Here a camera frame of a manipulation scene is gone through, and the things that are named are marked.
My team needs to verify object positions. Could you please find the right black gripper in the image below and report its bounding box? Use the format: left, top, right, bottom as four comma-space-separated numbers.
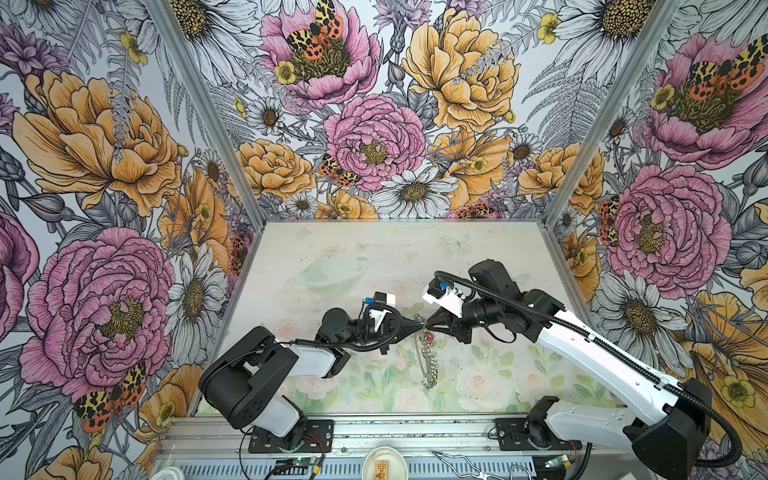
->
425, 297, 503, 345

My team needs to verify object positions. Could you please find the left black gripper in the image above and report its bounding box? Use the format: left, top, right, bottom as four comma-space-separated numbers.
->
341, 310, 425, 353

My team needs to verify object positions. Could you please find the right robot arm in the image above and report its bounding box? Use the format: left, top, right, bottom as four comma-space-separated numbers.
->
423, 260, 743, 479

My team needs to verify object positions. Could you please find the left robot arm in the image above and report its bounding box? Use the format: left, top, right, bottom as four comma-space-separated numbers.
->
198, 300, 423, 441

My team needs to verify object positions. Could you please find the green circuit board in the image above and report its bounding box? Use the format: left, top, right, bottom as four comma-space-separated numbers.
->
273, 457, 323, 475

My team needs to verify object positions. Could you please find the white round dish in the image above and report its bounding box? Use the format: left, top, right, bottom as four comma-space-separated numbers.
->
361, 446, 409, 480

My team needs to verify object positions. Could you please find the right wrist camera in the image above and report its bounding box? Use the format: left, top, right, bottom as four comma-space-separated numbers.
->
422, 278, 475, 319

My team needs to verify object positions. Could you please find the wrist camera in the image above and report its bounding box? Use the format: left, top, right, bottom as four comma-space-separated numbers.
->
422, 278, 475, 319
362, 292, 396, 332

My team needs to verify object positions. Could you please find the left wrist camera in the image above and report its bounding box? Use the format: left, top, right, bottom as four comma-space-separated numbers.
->
362, 292, 396, 332

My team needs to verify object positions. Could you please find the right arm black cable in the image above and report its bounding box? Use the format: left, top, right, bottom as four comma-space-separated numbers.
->
433, 270, 744, 469

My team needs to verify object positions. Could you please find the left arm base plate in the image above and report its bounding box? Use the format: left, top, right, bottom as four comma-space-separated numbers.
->
247, 419, 335, 454

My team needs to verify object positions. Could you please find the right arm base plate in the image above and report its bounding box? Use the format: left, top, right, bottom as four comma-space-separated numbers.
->
486, 417, 582, 452

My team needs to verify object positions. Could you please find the aluminium front rail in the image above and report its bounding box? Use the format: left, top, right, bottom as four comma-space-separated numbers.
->
155, 412, 667, 458

